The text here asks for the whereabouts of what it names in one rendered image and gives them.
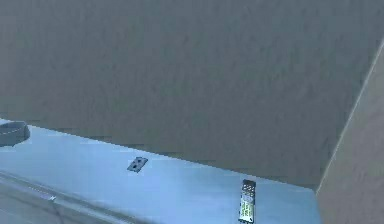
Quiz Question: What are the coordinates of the grey cassette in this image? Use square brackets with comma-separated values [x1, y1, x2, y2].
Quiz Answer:
[126, 156, 149, 174]

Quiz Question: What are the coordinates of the pale blue table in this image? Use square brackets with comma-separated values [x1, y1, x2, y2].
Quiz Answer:
[0, 118, 323, 224]

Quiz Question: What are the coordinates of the black remote control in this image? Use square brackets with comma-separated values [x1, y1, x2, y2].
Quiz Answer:
[237, 178, 257, 224]

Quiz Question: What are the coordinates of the grey round bowl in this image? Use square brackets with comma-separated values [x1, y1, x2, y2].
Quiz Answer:
[0, 121, 31, 148]

